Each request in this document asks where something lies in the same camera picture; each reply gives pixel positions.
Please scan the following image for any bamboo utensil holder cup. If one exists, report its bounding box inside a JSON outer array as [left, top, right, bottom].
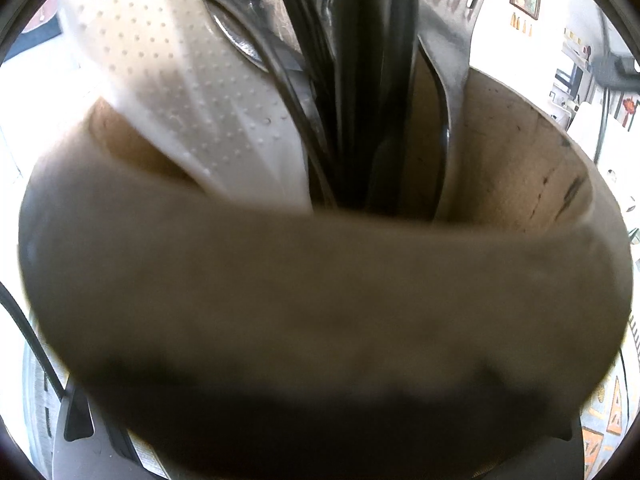
[[18, 70, 632, 479]]

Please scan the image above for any steel fork large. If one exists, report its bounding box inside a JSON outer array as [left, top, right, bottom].
[[316, 0, 418, 217]]

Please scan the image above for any small steel spoon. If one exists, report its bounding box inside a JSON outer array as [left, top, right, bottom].
[[206, 2, 337, 208]]

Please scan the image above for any white plastic rice paddle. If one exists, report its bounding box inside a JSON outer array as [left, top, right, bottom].
[[58, 0, 312, 214]]

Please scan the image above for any black chopstick longest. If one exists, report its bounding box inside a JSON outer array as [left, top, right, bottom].
[[283, 0, 340, 156]]

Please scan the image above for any patterned blue table mat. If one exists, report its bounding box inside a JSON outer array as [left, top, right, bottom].
[[23, 309, 639, 479]]

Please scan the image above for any steel fork small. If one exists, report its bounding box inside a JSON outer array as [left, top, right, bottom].
[[418, 0, 484, 220]]

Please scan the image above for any thin black cable right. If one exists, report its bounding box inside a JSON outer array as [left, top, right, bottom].
[[591, 86, 612, 164]]

